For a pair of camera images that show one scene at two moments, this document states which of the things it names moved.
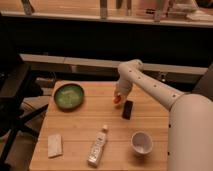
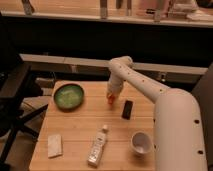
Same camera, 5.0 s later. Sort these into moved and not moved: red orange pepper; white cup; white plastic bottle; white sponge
Moved: red orange pepper
Not moved: white cup; white sponge; white plastic bottle
